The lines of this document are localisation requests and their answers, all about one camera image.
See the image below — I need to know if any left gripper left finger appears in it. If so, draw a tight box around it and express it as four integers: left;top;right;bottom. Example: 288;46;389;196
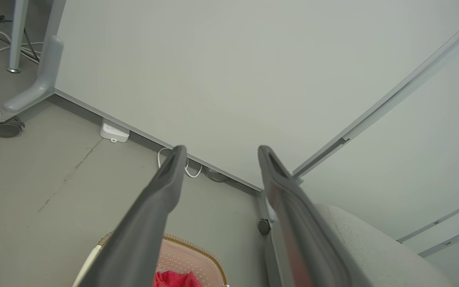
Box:
77;145;187;287

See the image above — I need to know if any grey metal table leg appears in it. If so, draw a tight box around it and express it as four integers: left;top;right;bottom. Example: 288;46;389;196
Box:
6;0;29;73

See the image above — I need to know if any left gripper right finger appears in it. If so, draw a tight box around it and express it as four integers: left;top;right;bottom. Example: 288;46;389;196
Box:
257;145;373;287

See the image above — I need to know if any white looped cable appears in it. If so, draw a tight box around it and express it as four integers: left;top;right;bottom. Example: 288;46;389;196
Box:
157;147;203;179

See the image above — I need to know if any grey partition foot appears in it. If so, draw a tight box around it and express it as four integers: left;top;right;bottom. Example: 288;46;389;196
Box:
0;36;64;123
258;191;278;224

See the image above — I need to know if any white power strip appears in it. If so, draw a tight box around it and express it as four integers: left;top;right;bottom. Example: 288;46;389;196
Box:
100;119;130;143

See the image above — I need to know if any red cloth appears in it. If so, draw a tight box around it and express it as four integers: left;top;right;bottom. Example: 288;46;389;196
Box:
153;270;204;287

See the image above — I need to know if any pink white laundry basket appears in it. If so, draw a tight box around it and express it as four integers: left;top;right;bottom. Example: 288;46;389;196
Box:
72;233;230;287

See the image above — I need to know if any dark grey floor cable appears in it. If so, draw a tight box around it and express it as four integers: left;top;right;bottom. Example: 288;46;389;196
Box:
202;167;235;184

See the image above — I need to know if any white partition panel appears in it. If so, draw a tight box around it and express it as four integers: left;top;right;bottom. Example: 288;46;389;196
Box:
53;0;459;193
292;16;459;258

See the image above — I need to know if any grey fabric sofa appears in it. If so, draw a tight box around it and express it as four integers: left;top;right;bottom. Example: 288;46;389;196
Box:
265;204;457;287

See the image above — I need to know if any dark caster wheel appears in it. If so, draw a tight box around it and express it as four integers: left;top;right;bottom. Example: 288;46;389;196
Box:
257;218;272;236
0;116;26;138

